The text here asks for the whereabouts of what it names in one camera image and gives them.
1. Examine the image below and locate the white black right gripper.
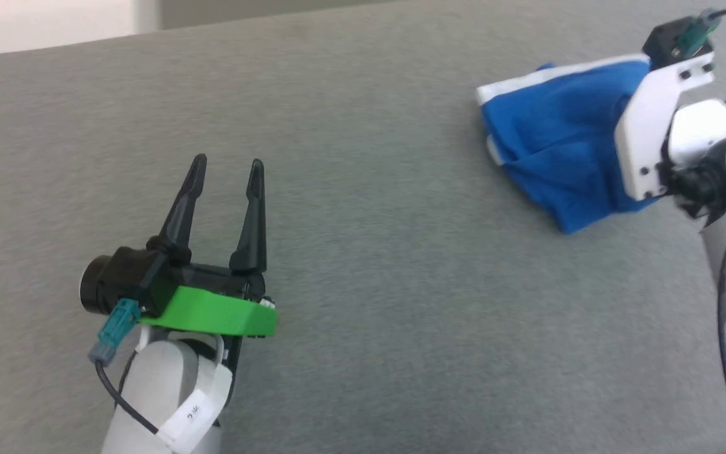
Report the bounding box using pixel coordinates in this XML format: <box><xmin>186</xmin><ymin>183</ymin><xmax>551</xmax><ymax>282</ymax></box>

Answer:
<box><xmin>614</xmin><ymin>53</ymin><xmax>726</xmax><ymax>219</ymax></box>

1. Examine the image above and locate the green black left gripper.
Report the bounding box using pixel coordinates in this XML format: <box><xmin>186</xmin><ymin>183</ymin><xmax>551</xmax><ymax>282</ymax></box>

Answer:
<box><xmin>79</xmin><ymin>153</ymin><xmax>278</xmax><ymax>338</ymax></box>

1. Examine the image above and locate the blue garment with white trim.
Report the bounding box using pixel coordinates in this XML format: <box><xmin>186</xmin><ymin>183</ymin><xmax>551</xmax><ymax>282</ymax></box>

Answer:
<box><xmin>476</xmin><ymin>53</ymin><xmax>661</xmax><ymax>236</ymax></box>

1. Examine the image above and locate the white label strap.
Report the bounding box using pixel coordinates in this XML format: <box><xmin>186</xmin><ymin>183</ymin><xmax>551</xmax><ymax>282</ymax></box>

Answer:
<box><xmin>157</xmin><ymin>333</ymin><xmax>234</xmax><ymax>452</ymax></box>

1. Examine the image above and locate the white box pedestal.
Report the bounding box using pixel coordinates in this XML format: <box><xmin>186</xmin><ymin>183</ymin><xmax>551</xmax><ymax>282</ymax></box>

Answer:
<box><xmin>0</xmin><ymin>0</ymin><xmax>162</xmax><ymax>55</ymax></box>

